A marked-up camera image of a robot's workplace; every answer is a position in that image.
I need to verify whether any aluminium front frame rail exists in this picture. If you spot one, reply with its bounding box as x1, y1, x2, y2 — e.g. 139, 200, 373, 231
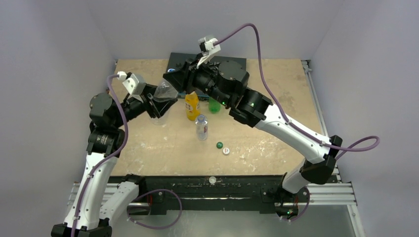
67, 183, 357, 210

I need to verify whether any clear bottle white cap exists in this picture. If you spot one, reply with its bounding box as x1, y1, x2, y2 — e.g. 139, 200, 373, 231
151, 79, 178, 125

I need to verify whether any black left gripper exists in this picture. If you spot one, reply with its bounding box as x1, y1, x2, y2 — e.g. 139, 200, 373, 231
112, 83, 176, 128

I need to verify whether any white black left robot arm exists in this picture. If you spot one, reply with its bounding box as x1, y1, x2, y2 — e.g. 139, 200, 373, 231
51, 84, 177, 237

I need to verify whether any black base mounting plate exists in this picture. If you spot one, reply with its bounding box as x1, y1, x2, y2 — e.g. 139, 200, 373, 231
108, 174, 308, 218

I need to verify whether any orange juice bottle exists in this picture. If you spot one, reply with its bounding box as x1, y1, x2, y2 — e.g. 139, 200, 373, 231
185, 91, 201, 121

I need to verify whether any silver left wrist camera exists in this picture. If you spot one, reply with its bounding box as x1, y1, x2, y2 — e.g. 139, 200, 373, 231
117, 71, 146, 97

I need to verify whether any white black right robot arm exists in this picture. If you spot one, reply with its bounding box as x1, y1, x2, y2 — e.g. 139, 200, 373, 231
163, 60, 342, 201

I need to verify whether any clear bottle with label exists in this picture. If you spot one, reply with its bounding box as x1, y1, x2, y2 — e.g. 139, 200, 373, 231
195, 115, 208, 141

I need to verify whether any green plastic bottle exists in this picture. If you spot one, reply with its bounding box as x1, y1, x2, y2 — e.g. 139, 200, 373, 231
208, 98, 221, 114

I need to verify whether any aluminium side rail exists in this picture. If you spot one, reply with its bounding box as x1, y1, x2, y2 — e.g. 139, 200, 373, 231
301, 60, 341, 182

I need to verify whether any white juice bottle cap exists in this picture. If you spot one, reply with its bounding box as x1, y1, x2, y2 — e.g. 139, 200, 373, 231
209, 176, 217, 184

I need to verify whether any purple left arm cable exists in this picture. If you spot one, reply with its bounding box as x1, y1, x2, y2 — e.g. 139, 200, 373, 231
70, 74, 129, 237

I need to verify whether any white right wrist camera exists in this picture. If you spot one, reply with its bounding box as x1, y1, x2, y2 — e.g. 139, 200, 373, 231
196, 35, 221, 69

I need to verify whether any dark grey network switch box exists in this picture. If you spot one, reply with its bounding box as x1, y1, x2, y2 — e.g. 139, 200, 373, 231
166, 52, 247, 101

